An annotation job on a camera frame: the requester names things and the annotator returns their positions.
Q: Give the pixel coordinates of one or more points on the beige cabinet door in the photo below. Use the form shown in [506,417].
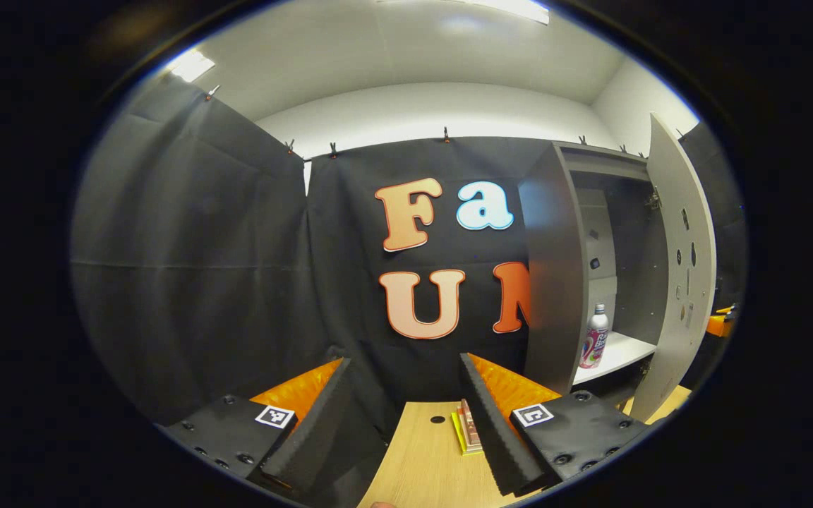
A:
[667,282]

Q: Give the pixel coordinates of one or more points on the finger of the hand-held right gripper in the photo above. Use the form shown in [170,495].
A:
[720,324]

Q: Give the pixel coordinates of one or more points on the black backdrop cloth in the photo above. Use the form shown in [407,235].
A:
[237,282]

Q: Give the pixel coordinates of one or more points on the yellow book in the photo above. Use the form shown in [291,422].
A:
[456,434]

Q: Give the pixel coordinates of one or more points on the white cabinet shelf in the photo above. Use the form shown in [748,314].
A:
[618,353]

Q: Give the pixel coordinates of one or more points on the silver bottle with colourful label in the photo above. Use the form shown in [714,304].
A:
[593,342]

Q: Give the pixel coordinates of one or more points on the metal cabinet hinge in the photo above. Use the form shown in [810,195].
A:
[653,200]

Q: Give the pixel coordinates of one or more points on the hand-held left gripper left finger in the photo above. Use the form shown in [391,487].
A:
[322,423]

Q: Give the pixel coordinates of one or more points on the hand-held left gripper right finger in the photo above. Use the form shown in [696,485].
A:
[488,430]

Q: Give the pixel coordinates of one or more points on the row of black cloth clips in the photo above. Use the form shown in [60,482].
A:
[446,134]

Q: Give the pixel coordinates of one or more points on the grey cabinet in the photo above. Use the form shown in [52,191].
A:
[555,282]

